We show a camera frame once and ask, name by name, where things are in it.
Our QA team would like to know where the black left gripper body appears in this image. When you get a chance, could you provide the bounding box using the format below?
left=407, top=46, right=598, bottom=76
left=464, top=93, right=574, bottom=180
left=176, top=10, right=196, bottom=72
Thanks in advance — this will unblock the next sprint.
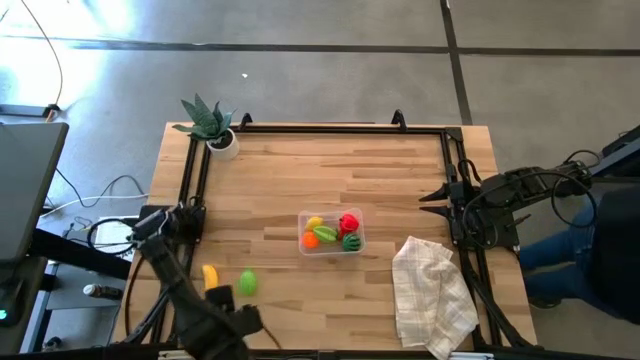
left=204, top=284, right=237, bottom=315

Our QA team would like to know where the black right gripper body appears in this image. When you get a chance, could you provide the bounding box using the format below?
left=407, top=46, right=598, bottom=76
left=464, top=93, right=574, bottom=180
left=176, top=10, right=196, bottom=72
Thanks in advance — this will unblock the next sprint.
left=446, top=179, right=476, bottom=242

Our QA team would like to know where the yellow toy banana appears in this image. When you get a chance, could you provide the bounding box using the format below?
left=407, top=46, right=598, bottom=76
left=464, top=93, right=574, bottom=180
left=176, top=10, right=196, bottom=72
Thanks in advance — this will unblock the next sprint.
left=201, top=263, right=220, bottom=292

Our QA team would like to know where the red toy bell pepper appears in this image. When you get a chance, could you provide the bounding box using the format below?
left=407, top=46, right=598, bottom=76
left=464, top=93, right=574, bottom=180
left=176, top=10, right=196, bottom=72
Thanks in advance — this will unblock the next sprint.
left=338, top=213, right=361, bottom=234

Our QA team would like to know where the green striped toy watermelon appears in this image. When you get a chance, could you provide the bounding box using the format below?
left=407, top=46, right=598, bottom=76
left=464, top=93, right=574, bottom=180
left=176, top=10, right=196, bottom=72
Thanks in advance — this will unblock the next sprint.
left=341, top=232, right=363, bottom=253

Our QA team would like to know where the clear plastic tupperware container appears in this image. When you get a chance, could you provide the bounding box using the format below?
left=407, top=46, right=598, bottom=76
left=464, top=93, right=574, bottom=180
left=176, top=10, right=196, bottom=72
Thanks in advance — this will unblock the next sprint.
left=297, top=207, right=367, bottom=257

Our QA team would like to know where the light green toy fruit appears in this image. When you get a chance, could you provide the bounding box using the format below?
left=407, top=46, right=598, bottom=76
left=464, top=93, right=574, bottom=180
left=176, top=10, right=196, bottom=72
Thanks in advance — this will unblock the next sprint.
left=313, top=225, right=340, bottom=245

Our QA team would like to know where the white checked cloth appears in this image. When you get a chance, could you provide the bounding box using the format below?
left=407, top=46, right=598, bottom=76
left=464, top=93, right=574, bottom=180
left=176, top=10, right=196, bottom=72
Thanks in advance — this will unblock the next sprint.
left=391, top=235, right=480, bottom=360

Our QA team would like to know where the white and black bottle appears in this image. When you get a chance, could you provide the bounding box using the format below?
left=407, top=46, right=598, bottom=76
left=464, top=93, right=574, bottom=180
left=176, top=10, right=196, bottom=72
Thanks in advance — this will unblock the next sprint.
left=82, top=283, right=124, bottom=301

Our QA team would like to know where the white printed box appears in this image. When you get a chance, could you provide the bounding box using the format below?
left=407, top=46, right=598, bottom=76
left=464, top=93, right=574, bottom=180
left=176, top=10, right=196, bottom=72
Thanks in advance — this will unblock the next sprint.
left=95, top=215, right=141, bottom=261

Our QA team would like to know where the white plant pot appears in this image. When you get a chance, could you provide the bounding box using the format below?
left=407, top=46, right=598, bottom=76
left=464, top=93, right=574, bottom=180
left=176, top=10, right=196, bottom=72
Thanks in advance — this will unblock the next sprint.
left=205, top=128, right=240, bottom=162

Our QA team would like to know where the black desk crossbar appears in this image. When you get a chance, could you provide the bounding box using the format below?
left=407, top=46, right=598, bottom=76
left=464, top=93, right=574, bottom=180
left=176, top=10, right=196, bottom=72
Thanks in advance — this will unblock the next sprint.
left=29, top=227, right=132, bottom=281

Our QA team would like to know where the person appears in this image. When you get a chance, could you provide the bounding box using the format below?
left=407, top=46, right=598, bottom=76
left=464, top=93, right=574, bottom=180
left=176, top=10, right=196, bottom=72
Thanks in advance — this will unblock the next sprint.
left=518, top=182, right=640, bottom=326

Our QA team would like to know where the green leafy plant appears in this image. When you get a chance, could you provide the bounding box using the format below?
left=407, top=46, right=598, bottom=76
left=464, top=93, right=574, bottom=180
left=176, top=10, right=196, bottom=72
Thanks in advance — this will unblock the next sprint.
left=172, top=93, right=236, bottom=142

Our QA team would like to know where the black aluminium table frame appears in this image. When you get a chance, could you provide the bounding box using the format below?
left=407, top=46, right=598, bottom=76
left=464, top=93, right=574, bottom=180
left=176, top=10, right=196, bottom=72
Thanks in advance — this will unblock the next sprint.
left=119, top=108, right=539, bottom=351

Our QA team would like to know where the blue-gray desk frame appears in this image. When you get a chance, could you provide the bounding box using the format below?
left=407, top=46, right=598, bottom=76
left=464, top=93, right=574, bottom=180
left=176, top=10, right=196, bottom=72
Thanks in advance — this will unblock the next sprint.
left=592, top=124, right=640, bottom=181
left=22, top=262, right=126, bottom=351

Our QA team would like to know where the white floor cable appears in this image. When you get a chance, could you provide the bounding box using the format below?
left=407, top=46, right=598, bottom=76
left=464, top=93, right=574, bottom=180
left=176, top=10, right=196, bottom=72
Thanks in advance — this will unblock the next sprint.
left=42, top=192, right=151, bottom=217

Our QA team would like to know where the thin brown floor cable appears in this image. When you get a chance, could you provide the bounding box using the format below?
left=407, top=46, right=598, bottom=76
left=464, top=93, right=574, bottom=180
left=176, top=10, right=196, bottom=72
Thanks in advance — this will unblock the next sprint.
left=18, top=0, right=65, bottom=109

